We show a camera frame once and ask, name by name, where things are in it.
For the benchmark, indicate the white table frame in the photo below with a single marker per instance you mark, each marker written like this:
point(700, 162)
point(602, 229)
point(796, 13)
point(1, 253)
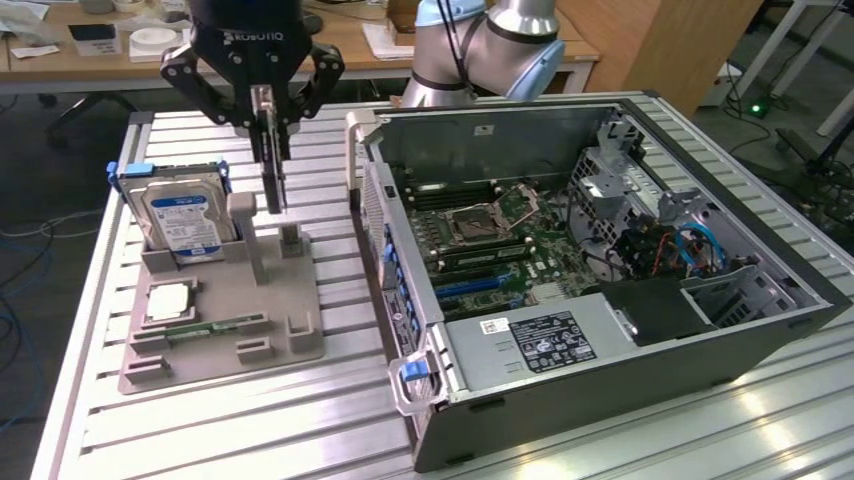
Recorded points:
point(777, 90)

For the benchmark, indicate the silver CPU socket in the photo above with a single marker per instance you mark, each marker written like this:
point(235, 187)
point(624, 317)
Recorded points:
point(476, 225)

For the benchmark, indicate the grey cup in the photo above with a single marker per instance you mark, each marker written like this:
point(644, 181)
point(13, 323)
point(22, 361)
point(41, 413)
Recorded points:
point(98, 6)

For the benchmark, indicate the small white sticker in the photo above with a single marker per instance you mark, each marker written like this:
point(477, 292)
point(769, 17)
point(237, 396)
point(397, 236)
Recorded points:
point(485, 130)

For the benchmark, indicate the black expansion slot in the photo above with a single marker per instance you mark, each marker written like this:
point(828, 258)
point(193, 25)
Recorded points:
point(470, 274)

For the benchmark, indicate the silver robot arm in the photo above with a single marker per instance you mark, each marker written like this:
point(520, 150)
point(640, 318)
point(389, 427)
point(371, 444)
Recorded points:
point(521, 30)

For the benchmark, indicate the white paper stack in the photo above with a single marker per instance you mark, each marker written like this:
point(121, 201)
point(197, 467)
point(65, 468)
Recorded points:
point(387, 45)

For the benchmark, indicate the grey power supply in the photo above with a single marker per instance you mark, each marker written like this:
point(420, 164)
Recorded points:
point(481, 360)

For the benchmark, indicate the black open PC case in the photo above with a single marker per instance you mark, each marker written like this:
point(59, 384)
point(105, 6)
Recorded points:
point(601, 415)

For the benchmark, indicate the green RAM stick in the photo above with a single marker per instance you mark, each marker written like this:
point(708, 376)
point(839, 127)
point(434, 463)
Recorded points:
point(481, 247)
point(488, 259)
point(201, 331)

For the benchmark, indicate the black graphics card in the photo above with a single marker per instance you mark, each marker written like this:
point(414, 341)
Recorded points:
point(274, 190)

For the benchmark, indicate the device with green light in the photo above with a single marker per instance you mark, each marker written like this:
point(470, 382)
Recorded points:
point(756, 108)

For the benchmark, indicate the green motherboard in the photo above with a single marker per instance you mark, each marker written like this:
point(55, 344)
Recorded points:
point(548, 260)

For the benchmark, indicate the grey parts rack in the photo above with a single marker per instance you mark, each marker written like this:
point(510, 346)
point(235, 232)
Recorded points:
point(221, 280)

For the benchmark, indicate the white tape roll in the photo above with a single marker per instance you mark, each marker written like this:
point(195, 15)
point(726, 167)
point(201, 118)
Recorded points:
point(129, 5)

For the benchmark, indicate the white round holder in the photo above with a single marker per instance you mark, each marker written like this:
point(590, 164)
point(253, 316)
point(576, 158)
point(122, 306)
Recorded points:
point(150, 42)

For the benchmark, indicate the wooden cabinet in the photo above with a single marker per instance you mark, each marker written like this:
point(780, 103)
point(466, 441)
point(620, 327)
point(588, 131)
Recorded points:
point(668, 50)

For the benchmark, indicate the grey metal disk bay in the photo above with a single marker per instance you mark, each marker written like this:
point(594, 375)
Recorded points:
point(754, 295)
point(614, 200)

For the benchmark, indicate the wooden desk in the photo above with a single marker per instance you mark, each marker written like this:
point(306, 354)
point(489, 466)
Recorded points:
point(374, 70)

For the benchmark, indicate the blue disk carrier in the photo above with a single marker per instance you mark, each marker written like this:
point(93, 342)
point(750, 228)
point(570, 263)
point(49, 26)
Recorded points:
point(137, 169)

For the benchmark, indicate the blue latch tab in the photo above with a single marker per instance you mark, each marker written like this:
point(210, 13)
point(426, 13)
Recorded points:
point(412, 373)

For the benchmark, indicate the metal socket cover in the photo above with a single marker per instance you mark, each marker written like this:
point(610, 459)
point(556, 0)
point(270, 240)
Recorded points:
point(517, 202)

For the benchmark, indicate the brown cardboard box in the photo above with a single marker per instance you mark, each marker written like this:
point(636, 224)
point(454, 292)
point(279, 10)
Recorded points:
point(401, 15)

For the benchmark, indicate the white box black top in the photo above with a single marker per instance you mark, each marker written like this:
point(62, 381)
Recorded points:
point(97, 42)

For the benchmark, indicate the silver CPU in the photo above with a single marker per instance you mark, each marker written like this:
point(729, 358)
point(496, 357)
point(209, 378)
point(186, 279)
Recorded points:
point(167, 302)

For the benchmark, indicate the grey card retainer bracket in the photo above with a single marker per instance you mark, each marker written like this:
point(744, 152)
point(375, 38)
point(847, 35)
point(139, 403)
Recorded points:
point(357, 150)

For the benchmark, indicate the silver hard disk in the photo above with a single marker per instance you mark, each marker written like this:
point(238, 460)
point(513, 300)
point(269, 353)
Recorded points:
point(181, 220)

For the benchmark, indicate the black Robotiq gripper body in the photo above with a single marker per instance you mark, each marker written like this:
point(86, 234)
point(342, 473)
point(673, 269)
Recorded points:
point(254, 45)

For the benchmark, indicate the white paper slip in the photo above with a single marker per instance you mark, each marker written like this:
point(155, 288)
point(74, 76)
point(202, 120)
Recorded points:
point(34, 51)

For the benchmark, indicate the blue expansion slot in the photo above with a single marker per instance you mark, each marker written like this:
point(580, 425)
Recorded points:
point(477, 286)

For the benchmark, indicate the blue card clip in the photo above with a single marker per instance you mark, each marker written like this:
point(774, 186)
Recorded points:
point(410, 318)
point(405, 300)
point(390, 245)
point(395, 263)
point(401, 281)

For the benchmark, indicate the black RAM slot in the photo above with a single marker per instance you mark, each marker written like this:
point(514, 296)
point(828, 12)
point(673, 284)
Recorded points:
point(454, 196)
point(454, 202)

